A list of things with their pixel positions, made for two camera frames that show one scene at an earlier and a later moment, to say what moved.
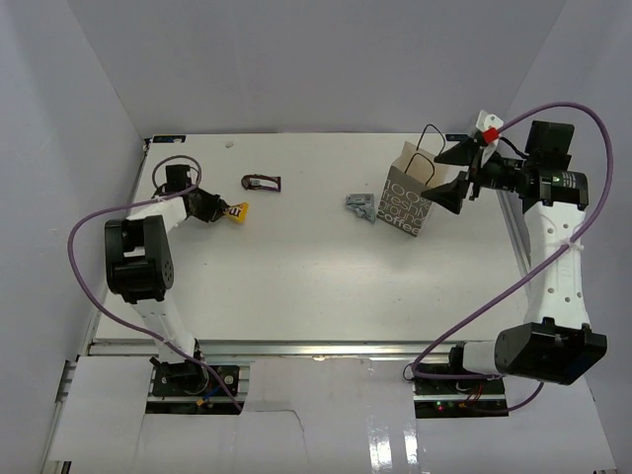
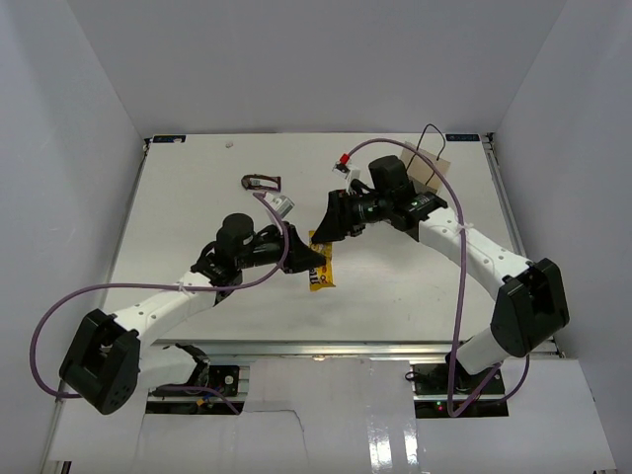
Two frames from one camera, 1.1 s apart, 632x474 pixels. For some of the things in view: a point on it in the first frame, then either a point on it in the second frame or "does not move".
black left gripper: x=212 y=212 -> x=301 y=257
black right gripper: x=450 y=195 -> x=340 y=220
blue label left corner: x=168 y=138 does not move
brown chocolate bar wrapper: x=262 y=182 does not move
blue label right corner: x=456 y=137 does not move
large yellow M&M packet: x=238 y=212 -> x=321 y=276
